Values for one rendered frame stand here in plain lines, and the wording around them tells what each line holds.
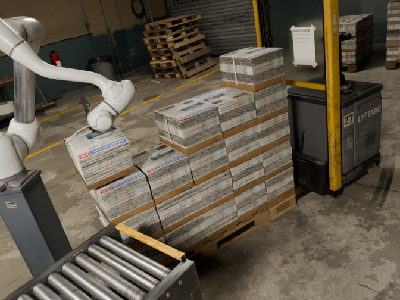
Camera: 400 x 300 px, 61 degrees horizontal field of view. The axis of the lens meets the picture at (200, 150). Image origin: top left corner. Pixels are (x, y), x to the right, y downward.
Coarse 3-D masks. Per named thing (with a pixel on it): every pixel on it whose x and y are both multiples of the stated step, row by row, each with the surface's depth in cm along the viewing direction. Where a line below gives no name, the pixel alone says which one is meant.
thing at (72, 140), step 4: (112, 124) 202; (88, 132) 197; (96, 132) 195; (76, 136) 195; (80, 136) 194; (84, 136) 193; (88, 136) 192; (68, 140) 192; (72, 140) 191; (76, 140) 189; (68, 144) 188; (72, 156) 196
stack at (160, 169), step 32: (256, 128) 238; (160, 160) 215; (192, 160) 216; (224, 160) 230; (256, 160) 245; (96, 192) 196; (128, 192) 197; (160, 192) 209; (192, 192) 223; (224, 192) 238; (256, 192) 254; (128, 224) 203; (160, 224) 221; (192, 224) 230; (224, 224) 246; (256, 224) 264; (160, 256) 223; (192, 256) 237
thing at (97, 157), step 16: (112, 128) 196; (80, 144) 186; (96, 144) 185; (112, 144) 184; (128, 144) 187; (80, 160) 176; (96, 160) 181; (112, 160) 188; (128, 160) 194; (96, 176) 187
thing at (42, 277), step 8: (112, 224) 165; (104, 232) 161; (112, 232) 162; (88, 240) 157; (96, 240) 156; (120, 240) 167; (80, 248) 153; (104, 248) 160; (64, 256) 150; (72, 256) 149; (56, 264) 146; (48, 272) 142; (88, 272) 155; (32, 280) 139; (40, 280) 139; (72, 280) 150; (24, 288) 136; (32, 288) 136; (8, 296) 134; (16, 296) 133; (32, 296) 137
